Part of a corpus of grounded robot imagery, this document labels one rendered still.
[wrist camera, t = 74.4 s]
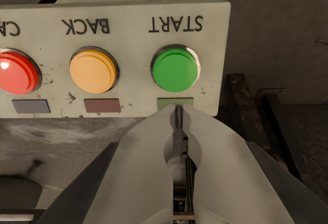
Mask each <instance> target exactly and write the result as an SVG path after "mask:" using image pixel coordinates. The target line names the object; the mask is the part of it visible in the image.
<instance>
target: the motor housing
mask: <svg viewBox="0 0 328 224"><path fill-rule="evenodd" d="M224 89H225V94H226V98H227V102H228V106H229V109H230V113H231V117H232V121H233V125H234V129H235V132H236V133H237V134H238V135H240V136H241V137H242V138H243V139H244V140H245V141H246V142H255V143H256V144H257V145H258V146H260V147H261V148H262V149H263V150H264V151H265V152H266V153H267V152H268V151H269V150H270V149H271V147H270V145H269V142H268V139H267V136H266V133H265V131H264V128H263V125H262V122H261V119H260V117H259V114H258V111H257V108H256V106H255V103H254V100H253V97H252V95H251V92H250V89H249V86H248V84H247V81H246V78H245V76H244V74H228V75H227V78H226V82H225V86H224ZM268 154H269V155H270V156H271V157H272V158H273V159H274V160H276V161H277V162H278V163H279V164H280V165H281V166H283V167H284V168H285V169H286V170H287V171H288V168H287V165H286V163H285V162H284V160H283V159H282V158H281V157H280V156H279V155H277V154H273V153H268Z"/></svg>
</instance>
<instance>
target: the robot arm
mask: <svg viewBox="0 0 328 224"><path fill-rule="evenodd" d="M178 115H179V123H180V129H182V130H183V131H184V132H185V133H186V135H187V136H188V151H187V153H188V156H189V157H190V158H191V159H192V160H193V162H194V163H195V165H196V167H197V171H196V172H195V179H194V192H193V207H194V215H195V222H196V224H328V206H327V205H326V204H325V203H324V202H323V201H322V200H321V199H320V198H319V197H317V196H316V195H315V194H314V193H313V192H312V191H311V190H310V189H308V188H307V187H306V186H305V185H304V184H303V183H301V182H300V181H299V180H298V179H297V178H296V177H294V176H293V175H292V174H291V173H290V172H288V171H287V170H286V169H285V168H284V167H283V166H281V165H280V164H279V163H278V162H277V161H276V160H274V159H273V158H272V157H271V156H270V155H269V154H267V153H266V152H265V151H264V150H263V149H262V148H261V147H260V146H258V145H257V144H256V143H255V142H246V141H245V140H244V139H243V138H242V137H241V136H240V135H238V134H237V133H236V132H235V131H233V130H232V129H231V128H229V127H228V126H227V125H225V124H224V123H222V122H220V121H219V120H217V119H215V118H213V117H212V116H210V115H208V114H206V113H204V112H203V111H201V110H199V109H197V108H195V107H193V106H192V105H190V104H187V103H182V104H174V103H170V104H168V105H167V106H165V107H164V108H162V109H160V110H159V111H157V112H156V113H154V114H152V115H151V116H149V117H147V118H146V119H144V120H143V121H141V122H139V123H138V124H136V125H135V126H134V127H132V128H131V129H130V130H129V131H127V132H126V133H125V134H124V135H123V136H122V137H121V138H120V139H119V140H118V141H117V142H116V143H114V142H111V143H110V144H109V145H108V146H107V147H106V148H105V149H104V150H103V151H102V152H101V153H100V154H99V155H98V156H97V157H96V158H95V159H94V160H93V161H92V162H91V163H90V164H89V165H88V166H87V167H86V168H85V169H84V170H83V171H82V172H81V173H80V174H79V175H78V176H77V177H76V178H75V179H74V180H73V181H72V182H71V183H70V184H69V185H68V186H67V187H66V188H65V189H64V190H63V191H62V192H61V193H60V195H59V196H58V197H57V198H56V199H55V200H54V201H53V202H52V203H51V205H50V206H49V207H48V208H47V210H46V211H45V212H44V213H43V215H42V216H41V217H40V219H39V220H38V222H37V223H36V224H173V174H172V172H171V171H170V169H169V168H168V166H167V163H168V161H169V160H170V158H171V157H172V155H173V133H174V132H175V129H178Z"/></svg>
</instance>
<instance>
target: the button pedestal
mask: <svg viewBox="0 0 328 224"><path fill-rule="evenodd" d="M230 11H231V4H230V2H229V1H226V0H57V1H56V2H55V3H49V4H19V5H0V53H3V52H13V53H17V54H19V55H21V56H23V57H25V58H26V59H27V60H28V61H30V62H31V64H32V65H33V66H34V68H35V70H36V72H37V75H38V83H37V85H36V87H35V88H34V89H32V90H31V91H30V92H28V93H26V94H21V95H19V94H13V93H10V92H8V91H6V90H4V89H2V88H1V87H0V118H95V117H149V116H151V115H152V114H154V113H156V112H157V111H158V102H157V98H193V107H195V108H197V109H199V110H201V111H203V112H204V113H206V114H208V115H210V116H216V115H217V113H218V107H219V99H220V91H221V84H222V76H223V68H224V60H225V52H226V42H227V34H228V26H229V18H230ZM171 48H181V49H184V50H186V51H188V52H189V53H190V54H191V55H192V56H193V57H194V58H195V60H196V63H197V66H198V76H197V78H196V80H195V82H194V84H193V85H192V86H191V87H189V88H188V89H187V90H184V91H181V92H169V91H166V90H164V89H162V88H161V87H160V86H159V85H158V84H157V83H156V81H155V79H154V76H153V67H154V63H155V60H156V58H157V57H158V56H159V55H160V54H161V53H162V52H163V51H165V50H167V49H171ZM85 50H95V51H99V52H101V53H103V54H105V55H106V56H107V57H109V58H110V60H111V61H112V62H113V64H114V66H115V70H116V78H115V81H114V83H113V84H112V86H111V87H110V88H109V89H108V90H107V91H105V92H102V93H90V92H87V91H84V90H83V89H81V88H80V87H78V86H77V85H76V84H75V82H74V81H73V79H72V77H71V74H70V64H71V61H72V60H73V58H74V57H75V56H76V55H78V54H79V53H80V52H82V51H85ZM84 99H119V103H120V109H121V112H112V113H87V112H86V108H85V105H84V101H83V100H84ZM11 100H46V101H47V103H48V106H49V109H50V111H51V113H17V112H16V110H15V108H14V106H13V103H12V101H11Z"/></svg>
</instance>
